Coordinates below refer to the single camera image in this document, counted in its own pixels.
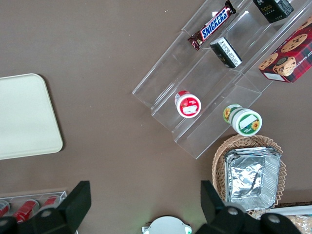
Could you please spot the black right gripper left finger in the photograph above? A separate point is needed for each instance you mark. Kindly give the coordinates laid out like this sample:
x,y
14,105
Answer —
x,y
61,219

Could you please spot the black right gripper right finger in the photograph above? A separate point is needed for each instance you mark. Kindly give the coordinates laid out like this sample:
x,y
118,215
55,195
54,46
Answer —
x,y
226,219

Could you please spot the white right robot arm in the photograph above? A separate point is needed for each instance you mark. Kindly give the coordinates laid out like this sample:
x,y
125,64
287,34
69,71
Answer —
x,y
165,225

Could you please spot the light wicker basket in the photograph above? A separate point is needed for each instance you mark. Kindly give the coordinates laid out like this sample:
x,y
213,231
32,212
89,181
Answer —
x,y
218,165

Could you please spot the cream plastic serving tray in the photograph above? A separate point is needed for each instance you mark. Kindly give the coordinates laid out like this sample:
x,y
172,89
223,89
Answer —
x,y
24,117

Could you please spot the red cola bottle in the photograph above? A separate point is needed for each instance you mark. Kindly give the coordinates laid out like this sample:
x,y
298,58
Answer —
x,y
50,201
3,207
25,209

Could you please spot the clear acrylic bottle rack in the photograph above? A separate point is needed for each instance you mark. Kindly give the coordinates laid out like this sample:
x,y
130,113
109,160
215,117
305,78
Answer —
x,y
61,193

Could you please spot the aluminium foil container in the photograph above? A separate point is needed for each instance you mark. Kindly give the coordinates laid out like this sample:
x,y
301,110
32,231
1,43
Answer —
x,y
251,175

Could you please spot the white snack bin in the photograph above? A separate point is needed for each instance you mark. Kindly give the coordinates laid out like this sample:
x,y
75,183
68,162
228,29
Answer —
x,y
292,209

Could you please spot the large clear cracker bag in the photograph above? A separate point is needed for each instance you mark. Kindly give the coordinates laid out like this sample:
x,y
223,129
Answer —
x,y
303,225

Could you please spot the green sunflower yogurt cup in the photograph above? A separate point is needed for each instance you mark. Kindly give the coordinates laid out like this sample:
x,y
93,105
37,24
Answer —
x,y
246,122

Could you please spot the red lidded yogurt cup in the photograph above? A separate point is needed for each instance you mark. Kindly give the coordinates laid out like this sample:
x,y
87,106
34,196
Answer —
x,y
189,106

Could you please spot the clear acrylic stepped display stand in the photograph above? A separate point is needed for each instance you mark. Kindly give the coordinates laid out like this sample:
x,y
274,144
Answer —
x,y
165,80

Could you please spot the black box white label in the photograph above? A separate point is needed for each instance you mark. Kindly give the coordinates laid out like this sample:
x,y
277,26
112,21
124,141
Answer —
x,y
226,52

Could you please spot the red tartan cookie box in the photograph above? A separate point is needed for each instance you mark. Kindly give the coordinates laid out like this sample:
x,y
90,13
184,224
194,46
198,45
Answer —
x,y
290,56

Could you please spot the Snickers chocolate bar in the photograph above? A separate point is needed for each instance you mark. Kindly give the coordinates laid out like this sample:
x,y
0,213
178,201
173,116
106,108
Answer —
x,y
214,25

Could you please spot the black box gold lettering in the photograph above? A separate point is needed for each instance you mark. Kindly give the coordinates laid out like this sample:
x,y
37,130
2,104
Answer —
x,y
273,11

